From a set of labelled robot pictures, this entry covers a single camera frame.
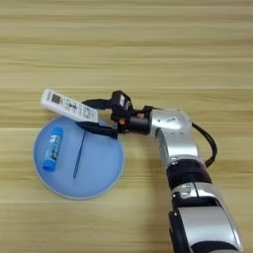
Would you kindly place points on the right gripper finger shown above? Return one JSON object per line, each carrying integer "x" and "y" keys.
{"x": 99, "y": 129}
{"x": 99, "y": 103}

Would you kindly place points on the white remote control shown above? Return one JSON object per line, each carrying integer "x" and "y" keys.
{"x": 66, "y": 105}

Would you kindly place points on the round blue plate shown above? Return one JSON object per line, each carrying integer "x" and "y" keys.
{"x": 95, "y": 171}

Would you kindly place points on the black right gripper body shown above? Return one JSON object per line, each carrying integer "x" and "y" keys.
{"x": 136, "y": 124}

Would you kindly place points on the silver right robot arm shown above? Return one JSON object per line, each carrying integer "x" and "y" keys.
{"x": 178, "y": 141}

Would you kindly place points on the blue glue stick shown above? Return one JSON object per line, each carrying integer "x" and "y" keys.
{"x": 52, "y": 150}

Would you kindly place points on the small black box white label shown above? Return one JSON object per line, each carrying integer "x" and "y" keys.
{"x": 120, "y": 100}

